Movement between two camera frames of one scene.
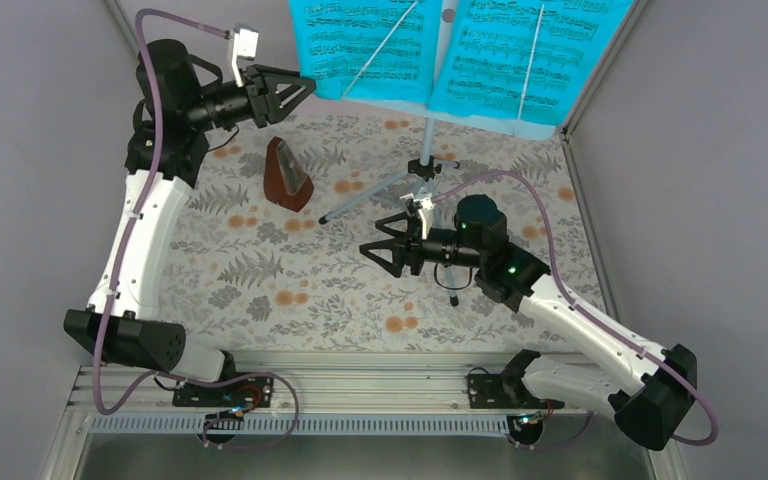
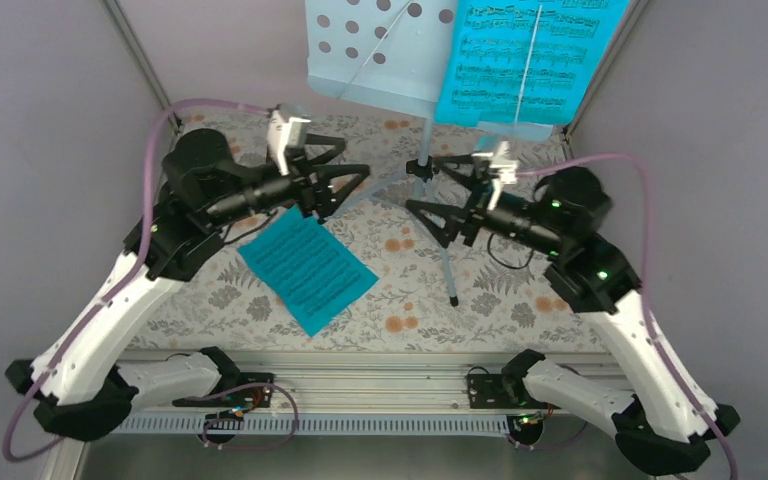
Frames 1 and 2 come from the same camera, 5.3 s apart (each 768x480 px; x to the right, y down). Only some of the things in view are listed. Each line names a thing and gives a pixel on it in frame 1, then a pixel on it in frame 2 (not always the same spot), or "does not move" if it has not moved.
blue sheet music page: (522, 60) does not move
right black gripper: (411, 240) → (454, 217)
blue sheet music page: (368, 50) → (310, 270)
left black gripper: (260, 82) → (319, 197)
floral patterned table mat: (265, 248) does not move
